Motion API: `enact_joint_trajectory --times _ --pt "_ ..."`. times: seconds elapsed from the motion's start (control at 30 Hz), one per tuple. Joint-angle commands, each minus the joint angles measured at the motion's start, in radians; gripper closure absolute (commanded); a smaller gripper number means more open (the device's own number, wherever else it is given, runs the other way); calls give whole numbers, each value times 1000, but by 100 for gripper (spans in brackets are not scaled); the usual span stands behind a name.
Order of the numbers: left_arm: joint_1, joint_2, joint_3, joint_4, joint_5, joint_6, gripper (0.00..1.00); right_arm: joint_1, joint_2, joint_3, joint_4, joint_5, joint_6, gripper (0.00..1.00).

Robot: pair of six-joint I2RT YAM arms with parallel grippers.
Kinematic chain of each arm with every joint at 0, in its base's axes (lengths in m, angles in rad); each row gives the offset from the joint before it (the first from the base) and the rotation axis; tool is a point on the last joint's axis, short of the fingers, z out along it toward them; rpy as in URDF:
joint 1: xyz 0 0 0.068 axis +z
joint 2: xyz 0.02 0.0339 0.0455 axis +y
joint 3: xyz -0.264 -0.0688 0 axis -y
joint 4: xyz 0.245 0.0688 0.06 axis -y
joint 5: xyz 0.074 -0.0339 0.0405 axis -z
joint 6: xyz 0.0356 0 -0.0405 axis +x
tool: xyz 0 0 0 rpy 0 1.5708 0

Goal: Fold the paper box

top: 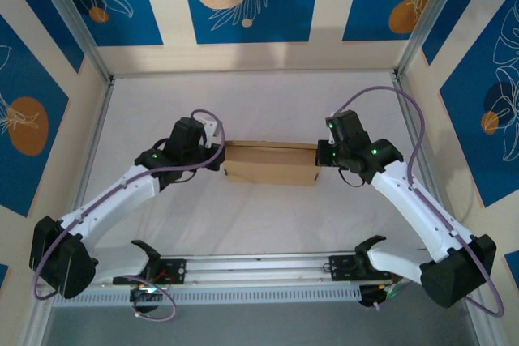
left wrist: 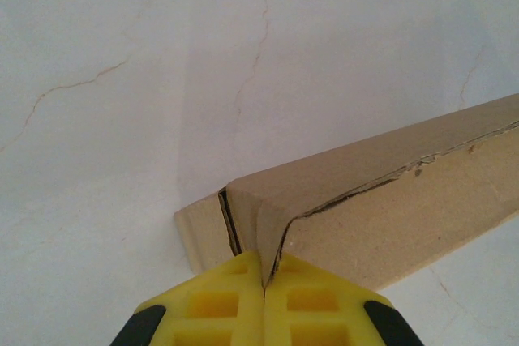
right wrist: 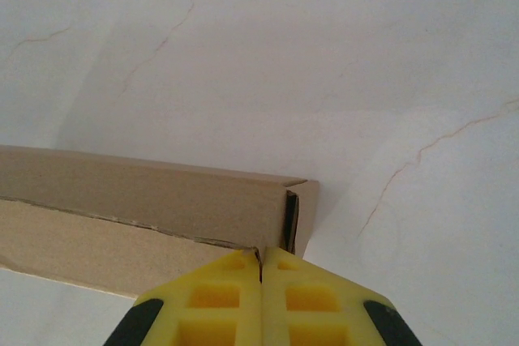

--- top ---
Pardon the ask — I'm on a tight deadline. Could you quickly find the wide aluminium mounting rail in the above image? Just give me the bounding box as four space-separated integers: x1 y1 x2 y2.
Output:
34 248 482 293

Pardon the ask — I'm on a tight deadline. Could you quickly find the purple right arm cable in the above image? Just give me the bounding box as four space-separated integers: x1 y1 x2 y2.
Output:
334 85 506 318

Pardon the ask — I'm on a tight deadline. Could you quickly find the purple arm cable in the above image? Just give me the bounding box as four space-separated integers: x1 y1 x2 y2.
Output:
334 85 506 318
32 109 226 322

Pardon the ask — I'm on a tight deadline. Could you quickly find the grey slotted cable duct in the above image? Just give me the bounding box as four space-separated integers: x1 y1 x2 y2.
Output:
50 284 362 306

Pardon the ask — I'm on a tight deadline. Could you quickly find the brown cardboard box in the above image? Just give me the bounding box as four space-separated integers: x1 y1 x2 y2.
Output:
222 140 320 187

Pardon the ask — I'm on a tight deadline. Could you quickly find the short aluminium frame bar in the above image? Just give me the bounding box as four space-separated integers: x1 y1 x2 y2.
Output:
19 297 54 346
460 280 494 346

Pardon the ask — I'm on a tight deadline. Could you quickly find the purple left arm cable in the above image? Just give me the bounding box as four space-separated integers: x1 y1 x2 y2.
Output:
32 109 226 322

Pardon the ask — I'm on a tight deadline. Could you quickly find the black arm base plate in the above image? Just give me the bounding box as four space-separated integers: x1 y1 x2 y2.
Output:
112 258 188 286
328 254 402 282

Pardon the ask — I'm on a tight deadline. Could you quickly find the aluminium frame post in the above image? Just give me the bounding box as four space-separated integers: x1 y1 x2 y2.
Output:
395 0 474 79
28 0 114 83

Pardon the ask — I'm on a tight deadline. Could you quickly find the aluminium table side rail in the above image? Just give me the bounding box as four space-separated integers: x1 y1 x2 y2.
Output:
56 78 117 260
391 70 459 252

